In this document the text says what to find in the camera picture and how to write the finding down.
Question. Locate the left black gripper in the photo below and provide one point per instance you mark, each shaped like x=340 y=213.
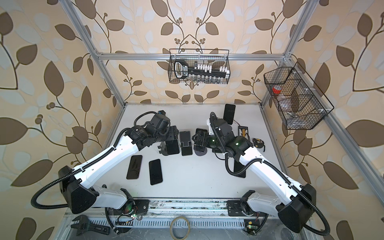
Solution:
x=173 y=133

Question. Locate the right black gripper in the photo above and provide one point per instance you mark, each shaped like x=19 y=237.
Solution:
x=201 y=133

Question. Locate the purple edged black phone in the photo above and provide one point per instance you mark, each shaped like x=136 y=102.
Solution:
x=237 y=168

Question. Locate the black phone with label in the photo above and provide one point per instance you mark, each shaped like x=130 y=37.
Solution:
x=172 y=147

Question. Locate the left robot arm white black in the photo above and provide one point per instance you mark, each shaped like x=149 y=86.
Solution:
x=78 y=184

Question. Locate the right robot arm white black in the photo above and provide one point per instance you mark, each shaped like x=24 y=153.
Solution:
x=294 y=204

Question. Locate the black centre phone stand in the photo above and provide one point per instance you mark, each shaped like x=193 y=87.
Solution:
x=186 y=143

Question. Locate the rear tall black phone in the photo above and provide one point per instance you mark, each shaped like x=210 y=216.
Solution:
x=229 y=113

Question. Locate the black charger board yellow plugs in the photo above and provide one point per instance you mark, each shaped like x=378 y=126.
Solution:
x=244 y=132

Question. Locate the black yellow tape measure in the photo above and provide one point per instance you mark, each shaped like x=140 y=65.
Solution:
x=258 y=143

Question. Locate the red cap bottle in basket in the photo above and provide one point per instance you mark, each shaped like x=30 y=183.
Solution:
x=276 y=90

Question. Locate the grey tape roll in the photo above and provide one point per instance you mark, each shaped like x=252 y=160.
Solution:
x=286 y=234

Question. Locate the black adjustable wrench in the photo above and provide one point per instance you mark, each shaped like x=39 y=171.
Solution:
x=84 y=225

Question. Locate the wire basket on back wall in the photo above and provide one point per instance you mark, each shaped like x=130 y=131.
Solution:
x=206 y=66

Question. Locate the wire basket on wall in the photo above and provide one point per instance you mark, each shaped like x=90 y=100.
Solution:
x=301 y=104
x=206 y=66

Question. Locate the wire basket on right wall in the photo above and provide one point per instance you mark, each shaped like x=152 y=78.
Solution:
x=301 y=104

